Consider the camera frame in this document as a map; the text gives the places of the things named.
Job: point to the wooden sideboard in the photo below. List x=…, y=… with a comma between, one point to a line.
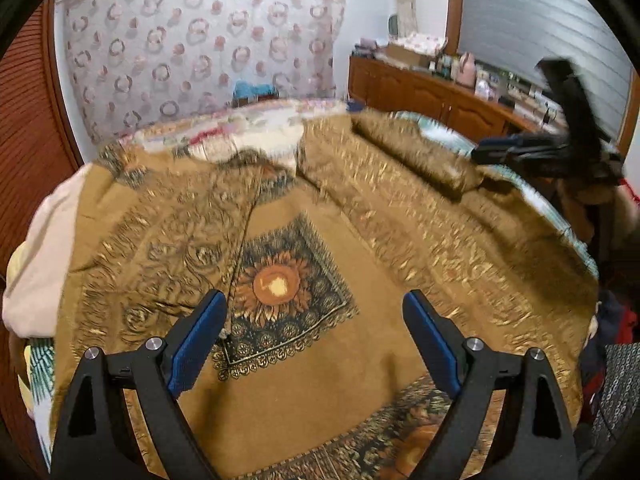
x=400, y=90

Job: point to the person's right forearm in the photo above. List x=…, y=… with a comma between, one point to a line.
x=600, y=225

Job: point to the pile of dark clothes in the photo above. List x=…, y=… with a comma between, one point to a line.
x=610, y=360

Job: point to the blue cloth bundle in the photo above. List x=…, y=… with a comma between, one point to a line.
x=252, y=90

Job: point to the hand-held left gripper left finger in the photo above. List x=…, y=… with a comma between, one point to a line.
x=200, y=340

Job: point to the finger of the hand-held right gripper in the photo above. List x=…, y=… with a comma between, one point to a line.
x=505, y=151

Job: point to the row of small bottles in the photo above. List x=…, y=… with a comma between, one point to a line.
x=505, y=87

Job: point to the pink bag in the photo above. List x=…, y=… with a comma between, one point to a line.
x=467, y=70

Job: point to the floral printed box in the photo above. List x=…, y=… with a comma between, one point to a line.
x=417, y=42

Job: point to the wooden louvered wardrobe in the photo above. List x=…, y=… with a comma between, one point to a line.
x=25, y=135

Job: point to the pale pink blanket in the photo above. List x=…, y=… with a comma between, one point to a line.
x=40, y=260

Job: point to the brown sunflower print scarf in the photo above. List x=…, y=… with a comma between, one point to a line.
x=350, y=270

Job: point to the white window blinds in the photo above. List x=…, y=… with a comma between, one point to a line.
x=525, y=20

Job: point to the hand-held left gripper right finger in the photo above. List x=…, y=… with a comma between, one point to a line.
x=432, y=340

